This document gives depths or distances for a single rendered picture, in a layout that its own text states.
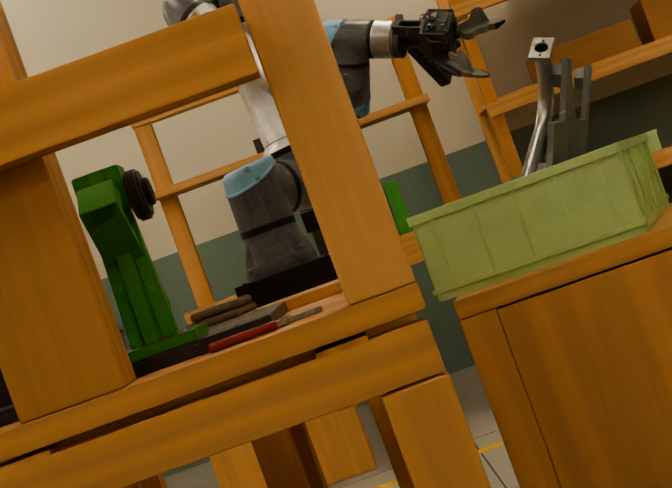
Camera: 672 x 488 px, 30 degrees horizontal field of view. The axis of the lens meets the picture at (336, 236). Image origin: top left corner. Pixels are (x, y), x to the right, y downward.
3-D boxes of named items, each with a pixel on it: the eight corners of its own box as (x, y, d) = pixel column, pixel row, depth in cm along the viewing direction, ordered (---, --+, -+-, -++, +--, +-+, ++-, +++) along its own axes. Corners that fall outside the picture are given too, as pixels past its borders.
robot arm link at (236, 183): (227, 238, 256) (205, 176, 256) (272, 223, 266) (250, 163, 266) (266, 223, 248) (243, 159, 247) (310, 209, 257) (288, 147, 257)
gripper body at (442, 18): (448, 35, 234) (387, 34, 239) (455, 68, 241) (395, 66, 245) (457, 7, 239) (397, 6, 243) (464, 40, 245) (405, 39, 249)
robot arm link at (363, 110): (313, 120, 249) (311, 65, 246) (349, 111, 258) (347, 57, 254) (344, 124, 244) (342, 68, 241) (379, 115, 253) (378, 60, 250)
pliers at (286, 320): (209, 354, 162) (206, 345, 162) (211, 352, 167) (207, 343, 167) (324, 312, 163) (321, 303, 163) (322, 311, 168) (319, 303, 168)
